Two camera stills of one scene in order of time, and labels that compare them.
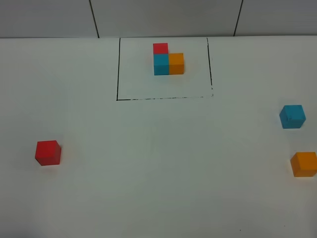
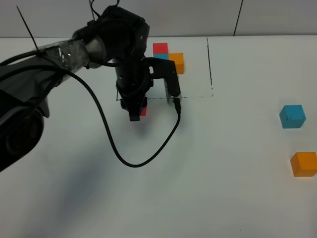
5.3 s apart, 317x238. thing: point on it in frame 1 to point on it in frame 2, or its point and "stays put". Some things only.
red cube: x=48 y=152 to x=143 y=111
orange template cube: x=176 y=63 stays put
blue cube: x=292 y=116 stays put
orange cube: x=304 y=164 stays put
